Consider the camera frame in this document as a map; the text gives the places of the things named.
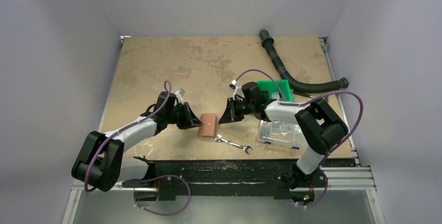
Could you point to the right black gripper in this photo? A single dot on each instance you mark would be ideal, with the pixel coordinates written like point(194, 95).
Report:
point(235, 109)

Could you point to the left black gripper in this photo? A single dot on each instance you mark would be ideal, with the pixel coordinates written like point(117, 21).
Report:
point(190, 120)

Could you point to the brown leather card holder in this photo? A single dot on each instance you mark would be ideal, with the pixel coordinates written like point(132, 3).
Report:
point(209, 127)

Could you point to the green plastic bin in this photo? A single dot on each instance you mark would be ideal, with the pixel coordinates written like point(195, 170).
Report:
point(272, 89)

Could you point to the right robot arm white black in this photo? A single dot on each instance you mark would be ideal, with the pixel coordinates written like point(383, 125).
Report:
point(322, 128)

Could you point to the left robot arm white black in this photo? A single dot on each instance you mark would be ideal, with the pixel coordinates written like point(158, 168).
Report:
point(100, 165)

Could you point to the silver open-end wrench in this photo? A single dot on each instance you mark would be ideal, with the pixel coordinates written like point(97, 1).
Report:
point(245, 148)

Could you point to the clear plastic screw box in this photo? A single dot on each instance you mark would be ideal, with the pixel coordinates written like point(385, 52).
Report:
point(282, 134)

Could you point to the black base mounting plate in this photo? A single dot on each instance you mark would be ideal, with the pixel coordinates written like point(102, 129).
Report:
point(241, 177)

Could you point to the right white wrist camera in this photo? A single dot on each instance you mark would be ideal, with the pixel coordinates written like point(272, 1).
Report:
point(237, 91)

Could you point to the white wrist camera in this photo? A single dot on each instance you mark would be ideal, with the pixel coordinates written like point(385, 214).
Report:
point(179, 95)
point(237, 91)

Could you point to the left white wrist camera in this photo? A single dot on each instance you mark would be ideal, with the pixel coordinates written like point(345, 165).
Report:
point(179, 95)

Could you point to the small hammer black handle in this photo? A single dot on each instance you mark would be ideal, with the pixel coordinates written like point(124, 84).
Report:
point(307, 95)

